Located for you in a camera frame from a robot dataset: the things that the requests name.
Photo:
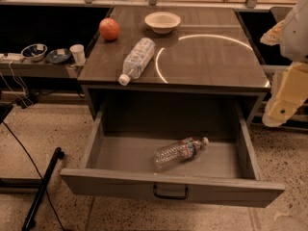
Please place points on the black stand leg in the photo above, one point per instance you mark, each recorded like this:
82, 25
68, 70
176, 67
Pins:
29, 222

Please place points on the black drawer handle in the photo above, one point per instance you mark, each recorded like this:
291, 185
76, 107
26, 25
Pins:
171, 192

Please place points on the grey side shelf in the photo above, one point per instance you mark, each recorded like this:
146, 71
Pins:
41, 69

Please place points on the white power strip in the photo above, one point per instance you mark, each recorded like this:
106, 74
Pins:
11, 57

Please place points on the white paper bowl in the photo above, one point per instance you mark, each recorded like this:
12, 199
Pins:
162, 22

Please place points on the clear plastic bottle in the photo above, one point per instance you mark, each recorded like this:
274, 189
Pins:
172, 155

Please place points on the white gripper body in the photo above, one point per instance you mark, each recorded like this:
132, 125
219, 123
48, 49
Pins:
295, 38

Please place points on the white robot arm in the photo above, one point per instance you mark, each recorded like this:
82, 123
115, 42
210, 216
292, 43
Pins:
291, 34

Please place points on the open grey drawer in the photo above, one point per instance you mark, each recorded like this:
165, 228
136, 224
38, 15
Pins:
119, 159

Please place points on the clear water bottle white cap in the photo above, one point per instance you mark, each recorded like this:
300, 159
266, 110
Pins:
137, 60

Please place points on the dark wooden cabinet counter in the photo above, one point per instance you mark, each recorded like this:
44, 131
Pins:
208, 53

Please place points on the red apple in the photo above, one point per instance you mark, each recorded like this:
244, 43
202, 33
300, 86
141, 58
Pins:
109, 29

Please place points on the white paper cup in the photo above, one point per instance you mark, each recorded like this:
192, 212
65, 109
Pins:
78, 53

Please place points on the silver metal bowl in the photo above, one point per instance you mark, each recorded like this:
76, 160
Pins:
34, 52

